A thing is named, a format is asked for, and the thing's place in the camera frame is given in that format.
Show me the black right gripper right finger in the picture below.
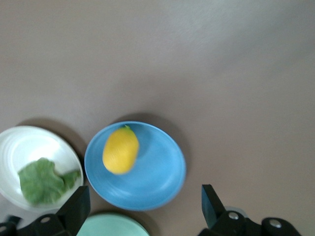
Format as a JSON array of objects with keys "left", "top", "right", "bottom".
[{"left": 198, "top": 184, "right": 302, "bottom": 236}]

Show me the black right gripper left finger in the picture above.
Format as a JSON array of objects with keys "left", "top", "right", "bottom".
[{"left": 0, "top": 185, "right": 91, "bottom": 236}]

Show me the yellow lemon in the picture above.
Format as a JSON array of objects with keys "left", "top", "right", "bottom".
[{"left": 102, "top": 124, "right": 140, "bottom": 175}]

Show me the green lettuce leaf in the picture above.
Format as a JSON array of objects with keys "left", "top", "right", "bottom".
[{"left": 18, "top": 157, "right": 82, "bottom": 205}]

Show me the mint green plate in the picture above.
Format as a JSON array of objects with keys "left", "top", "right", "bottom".
[{"left": 76, "top": 213, "right": 150, "bottom": 236}]

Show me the blue plate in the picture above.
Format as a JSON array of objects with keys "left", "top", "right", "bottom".
[{"left": 84, "top": 120, "right": 187, "bottom": 211}]

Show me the beige plate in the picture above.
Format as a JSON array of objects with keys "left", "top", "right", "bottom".
[{"left": 0, "top": 125, "right": 84, "bottom": 213}]

